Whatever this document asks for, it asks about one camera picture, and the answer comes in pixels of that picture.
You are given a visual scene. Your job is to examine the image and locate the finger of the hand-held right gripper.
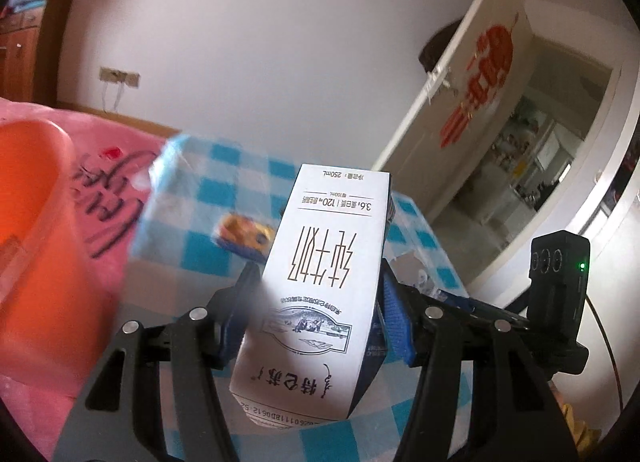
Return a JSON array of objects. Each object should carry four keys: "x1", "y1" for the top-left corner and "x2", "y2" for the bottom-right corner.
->
[{"x1": 437, "y1": 292, "x2": 533, "y2": 338}]

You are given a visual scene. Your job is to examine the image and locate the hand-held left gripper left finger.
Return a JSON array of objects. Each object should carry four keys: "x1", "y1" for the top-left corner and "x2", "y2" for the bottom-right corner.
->
[{"x1": 52, "y1": 262, "x2": 263, "y2": 462}]

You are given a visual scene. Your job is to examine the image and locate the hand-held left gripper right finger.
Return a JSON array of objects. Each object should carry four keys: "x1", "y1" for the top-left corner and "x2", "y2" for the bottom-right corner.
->
[{"x1": 377, "y1": 259, "x2": 581, "y2": 462}]

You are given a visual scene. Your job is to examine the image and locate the white milk carton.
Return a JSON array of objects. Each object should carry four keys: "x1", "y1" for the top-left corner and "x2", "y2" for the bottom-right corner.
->
[{"x1": 229, "y1": 164, "x2": 398, "y2": 430}]

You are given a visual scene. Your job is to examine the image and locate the yellow snack packet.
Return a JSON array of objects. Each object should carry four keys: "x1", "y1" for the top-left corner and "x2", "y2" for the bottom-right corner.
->
[{"x1": 557, "y1": 402, "x2": 601, "y2": 462}]

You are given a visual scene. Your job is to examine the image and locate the orange plastic bin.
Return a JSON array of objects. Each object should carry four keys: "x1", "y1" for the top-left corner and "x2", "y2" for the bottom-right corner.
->
[{"x1": 0, "y1": 117, "x2": 118, "y2": 383}]

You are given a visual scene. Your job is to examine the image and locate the blue checkered tablecloth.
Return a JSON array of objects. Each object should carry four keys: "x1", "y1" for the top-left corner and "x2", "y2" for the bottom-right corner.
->
[{"x1": 127, "y1": 134, "x2": 473, "y2": 462}]

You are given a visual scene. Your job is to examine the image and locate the small orange snack packet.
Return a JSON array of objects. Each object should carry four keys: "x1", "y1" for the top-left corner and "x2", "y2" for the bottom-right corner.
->
[{"x1": 212, "y1": 213, "x2": 277, "y2": 260}]

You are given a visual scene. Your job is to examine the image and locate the display shelf with items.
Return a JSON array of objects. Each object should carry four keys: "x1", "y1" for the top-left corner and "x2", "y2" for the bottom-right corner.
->
[{"x1": 480, "y1": 97, "x2": 581, "y2": 215}]

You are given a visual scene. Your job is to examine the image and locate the white door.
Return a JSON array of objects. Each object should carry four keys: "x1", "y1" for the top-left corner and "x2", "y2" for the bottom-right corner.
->
[{"x1": 372, "y1": 0, "x2": 536, "y2": 223}]

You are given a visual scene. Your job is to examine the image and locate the pink printed blanket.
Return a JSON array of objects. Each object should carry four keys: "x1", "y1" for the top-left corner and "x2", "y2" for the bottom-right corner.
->
[{"x1": 0, "y1": 97, "x2": 181, "y2": 462}]

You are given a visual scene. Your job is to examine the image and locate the red door decoration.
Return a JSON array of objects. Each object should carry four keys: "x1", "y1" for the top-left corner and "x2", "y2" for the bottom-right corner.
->
[{"x1": 440, "y1": 12, "x2": 521, "y2": 150}]

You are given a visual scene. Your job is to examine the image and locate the dark round object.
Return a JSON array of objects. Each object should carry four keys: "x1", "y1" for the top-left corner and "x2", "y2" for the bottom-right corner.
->
[{"x1": 419, "y1": 19, "x2": 466, "y2": 74}]

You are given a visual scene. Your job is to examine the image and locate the wooden cabinet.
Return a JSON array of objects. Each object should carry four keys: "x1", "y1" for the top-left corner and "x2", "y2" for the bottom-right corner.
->
[{"x1": 0, "y1": 0, "x2": 76, "y2": 103}]

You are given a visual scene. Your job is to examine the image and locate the black cable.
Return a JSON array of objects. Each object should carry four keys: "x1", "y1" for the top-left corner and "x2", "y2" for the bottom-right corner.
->
[{"x1": 586, "y1": 292, "x2": 626, "y2": 413}]

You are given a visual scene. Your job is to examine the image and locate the metal door handle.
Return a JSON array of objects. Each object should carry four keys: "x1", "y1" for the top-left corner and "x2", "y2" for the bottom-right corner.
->
[{"x1": 425, "y1": 67, "x2": 458, "y2": 103}]

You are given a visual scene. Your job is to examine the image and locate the wall socket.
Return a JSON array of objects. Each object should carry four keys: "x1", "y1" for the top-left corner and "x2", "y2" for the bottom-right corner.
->
[{"x1": 99, "y1": 67, "x2": 141, "y2": 88}]

